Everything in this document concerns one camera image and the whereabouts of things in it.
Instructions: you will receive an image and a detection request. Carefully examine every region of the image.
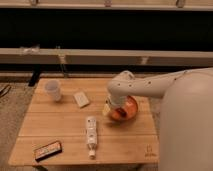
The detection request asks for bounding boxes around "white small box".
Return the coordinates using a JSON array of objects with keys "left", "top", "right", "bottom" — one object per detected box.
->
[{"left": 74, "top": 91, "right": 90, "bottom": 108}]

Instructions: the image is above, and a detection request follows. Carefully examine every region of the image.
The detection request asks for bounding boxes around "wooden table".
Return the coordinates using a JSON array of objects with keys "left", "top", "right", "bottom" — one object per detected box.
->
[{"left": 9, "top": 78, "right": 159, "bottom": 166}]

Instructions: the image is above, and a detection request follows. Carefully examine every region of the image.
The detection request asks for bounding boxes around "black cable left floor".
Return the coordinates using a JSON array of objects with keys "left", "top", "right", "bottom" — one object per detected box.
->
[{"left": 0, "top": 83, "right": 12, "bottom": 98}]

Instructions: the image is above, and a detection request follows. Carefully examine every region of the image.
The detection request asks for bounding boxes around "dark snack bar package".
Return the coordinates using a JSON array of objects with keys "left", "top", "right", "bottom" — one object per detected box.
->
[{"left": 34, "top": 141, "right": 62, "bottom": 162}]

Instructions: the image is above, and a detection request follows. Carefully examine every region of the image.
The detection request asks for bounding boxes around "orange bowl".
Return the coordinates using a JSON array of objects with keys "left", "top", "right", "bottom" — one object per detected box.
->
[{"left": 109, "top": 96, "right": 138, "bottom": 122}]

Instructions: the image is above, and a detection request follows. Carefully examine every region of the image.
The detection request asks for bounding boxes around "white plastic bottle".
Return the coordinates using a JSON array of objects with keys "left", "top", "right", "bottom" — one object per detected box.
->
[{"left": 86, "top": 116, "right": 98, "bottom": 159}]

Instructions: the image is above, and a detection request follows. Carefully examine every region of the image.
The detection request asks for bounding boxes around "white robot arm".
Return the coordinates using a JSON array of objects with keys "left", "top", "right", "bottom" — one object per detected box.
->
[{"left": 103, "top": 67, "right": 213, "bottom": 171}]

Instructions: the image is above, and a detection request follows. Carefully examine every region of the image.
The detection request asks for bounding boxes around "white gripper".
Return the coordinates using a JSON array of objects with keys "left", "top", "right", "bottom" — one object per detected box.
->
[{"left": 102, "top": 94, "right": 127, "bottom": 116}]

